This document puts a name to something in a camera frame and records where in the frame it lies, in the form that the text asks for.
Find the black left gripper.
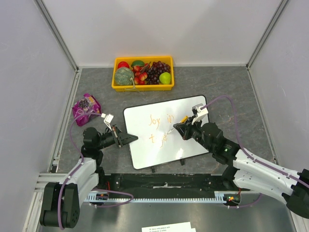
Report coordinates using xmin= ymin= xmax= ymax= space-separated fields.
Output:
xmin=96 ymin=125 xmax=138 ymax=150

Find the white marker pen orange tip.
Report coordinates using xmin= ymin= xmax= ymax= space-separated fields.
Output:
xmin=167 ymin=116 xmax=188 ymax=134

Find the purple snack bag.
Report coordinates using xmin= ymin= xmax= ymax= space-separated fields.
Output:
xmin=72 ymin=93 xmax=101 ymax=127

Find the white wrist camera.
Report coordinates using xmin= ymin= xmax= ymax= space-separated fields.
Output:
xmin=192 ymin=103 xmax=208 ymax=125
xmin=100 ymin=113 xmax=114 ymax=130

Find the white paper sheet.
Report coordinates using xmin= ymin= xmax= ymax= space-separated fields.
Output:
xmin=141 ymin=222 xmax=196 ymax=232

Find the dark red grape bunch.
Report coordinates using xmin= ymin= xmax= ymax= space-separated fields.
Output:
xmin=146 ymin=61 xmax=171 ymax=85

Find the green red mango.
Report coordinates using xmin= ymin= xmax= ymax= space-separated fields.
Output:
xmin=131 ymin=60 xmax=145 ymax=67

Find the red apple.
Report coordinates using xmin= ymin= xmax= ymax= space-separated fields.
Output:
xmin=117 ymin=61 xmax=130 ymax=69

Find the green pear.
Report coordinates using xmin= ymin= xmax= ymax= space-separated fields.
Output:
xmin=159 ymin=72 xmax=171 ymax=85

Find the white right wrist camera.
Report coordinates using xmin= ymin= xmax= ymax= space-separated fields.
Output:
xmin=192 ymin=103 xmax=208 ymax=125

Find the white whiteboard black frame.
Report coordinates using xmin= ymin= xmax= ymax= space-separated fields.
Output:
xmin=123 ymin=95 xmax=208 ymax=170

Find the yellow plastic fruit tray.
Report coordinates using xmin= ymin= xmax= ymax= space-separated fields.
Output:
xmin=112 ymin=56 xmax=175 ymax=92

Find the green striped melon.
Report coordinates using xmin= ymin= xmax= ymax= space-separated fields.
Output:
xmin=114 ymin=67 xmax=135 ymax=86

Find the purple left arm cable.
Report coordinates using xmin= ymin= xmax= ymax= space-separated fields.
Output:
xmin=57 ymin=110 xmax=134 ymax=230

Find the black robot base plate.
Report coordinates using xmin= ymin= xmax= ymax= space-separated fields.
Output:
xmin=95 ymin=174 xmax=239 ymax=199

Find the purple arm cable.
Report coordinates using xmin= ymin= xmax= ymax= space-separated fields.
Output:
xmin=57 ymin=110 xmax=134 ymax=230
xmin=202 ymin=95 xmax=309 ymax=210

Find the red lychee cluster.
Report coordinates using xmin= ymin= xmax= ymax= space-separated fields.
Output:
xmin=132 ymin=66 xmax=148 ymax=85

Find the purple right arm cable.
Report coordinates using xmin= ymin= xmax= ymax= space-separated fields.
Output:
xmin=202 ymin=95 xmax=309 ymax=210

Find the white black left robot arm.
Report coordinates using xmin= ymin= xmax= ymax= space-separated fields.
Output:
xmin=40 ymin=126 xmax=138 ymax=229

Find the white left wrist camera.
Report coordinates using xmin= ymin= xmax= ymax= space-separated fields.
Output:
xmin=100 ymin=113 xmax=114 ymax=130

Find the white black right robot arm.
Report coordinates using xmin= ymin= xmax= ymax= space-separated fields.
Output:
xmin=173 ymin=118 xmax=309 ymax=218

